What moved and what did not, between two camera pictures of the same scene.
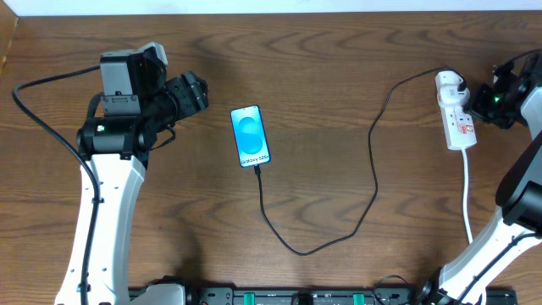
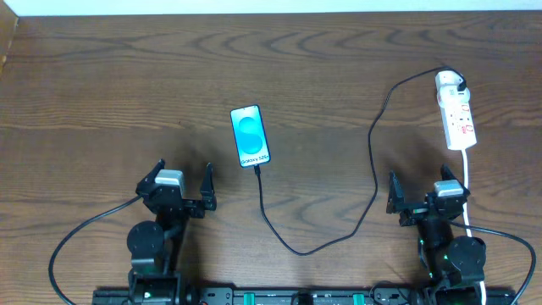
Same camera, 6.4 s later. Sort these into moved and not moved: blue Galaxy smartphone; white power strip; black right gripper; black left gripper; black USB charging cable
Moved: black right gripper; black left gripper
Not moved: white power strip; blue Galaxy smartphone; black USB charging cable
